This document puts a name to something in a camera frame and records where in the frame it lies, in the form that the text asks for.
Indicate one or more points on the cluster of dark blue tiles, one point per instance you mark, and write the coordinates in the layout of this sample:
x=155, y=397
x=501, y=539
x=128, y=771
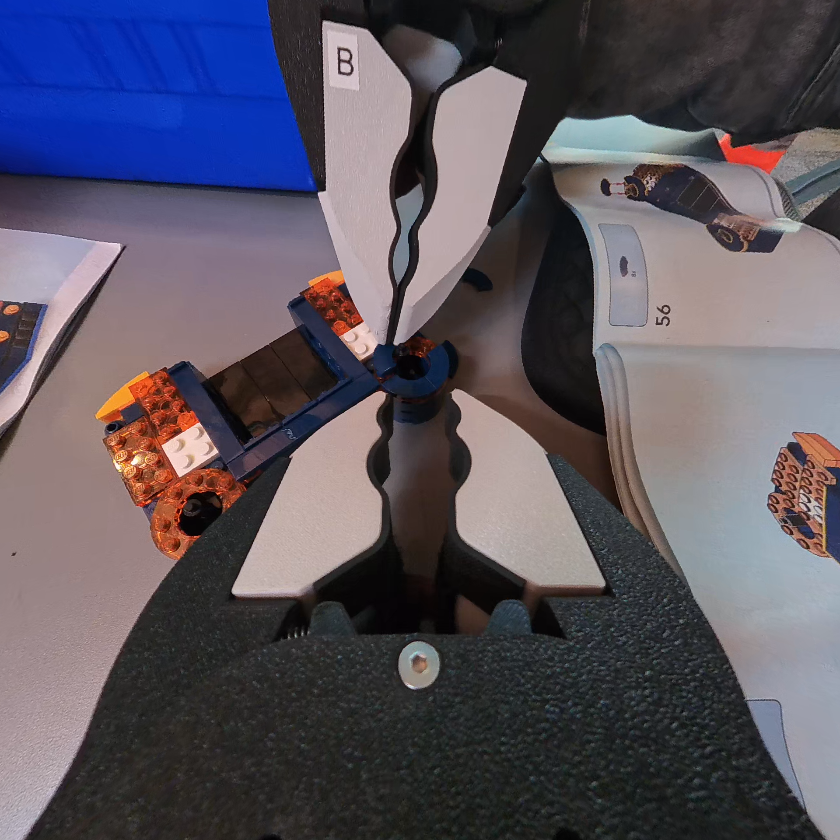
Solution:
x=482, y=279

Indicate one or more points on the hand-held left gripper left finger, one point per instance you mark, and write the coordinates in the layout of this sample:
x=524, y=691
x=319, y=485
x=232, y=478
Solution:
x=315, y=525

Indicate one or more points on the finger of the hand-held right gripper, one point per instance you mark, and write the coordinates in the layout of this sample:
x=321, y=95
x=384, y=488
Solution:
x=472, y=164
x=361, y=164

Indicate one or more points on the thin booklet purple arcade cover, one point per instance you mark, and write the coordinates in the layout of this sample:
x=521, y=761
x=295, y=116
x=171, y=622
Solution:
x=59, y=295

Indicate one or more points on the person's right forearm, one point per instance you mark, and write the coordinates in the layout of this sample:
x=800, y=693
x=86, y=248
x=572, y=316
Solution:
x=689, y=59

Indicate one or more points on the blue orange brick model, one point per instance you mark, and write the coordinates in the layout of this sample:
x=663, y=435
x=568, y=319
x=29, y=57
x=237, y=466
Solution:
x=275, y=387

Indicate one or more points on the orange grey striped cone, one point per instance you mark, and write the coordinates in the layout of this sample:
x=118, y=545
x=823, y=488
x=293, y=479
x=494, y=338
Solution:
x=751, y=154

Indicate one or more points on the large blue plastic bin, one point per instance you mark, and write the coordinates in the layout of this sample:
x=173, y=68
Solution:
x=131, y=85

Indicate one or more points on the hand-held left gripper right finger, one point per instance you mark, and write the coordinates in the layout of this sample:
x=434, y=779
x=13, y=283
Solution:
x=518, y=518

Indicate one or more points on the thick open instruction booklet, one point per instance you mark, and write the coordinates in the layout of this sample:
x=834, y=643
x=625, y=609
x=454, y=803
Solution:
x=722, y=394

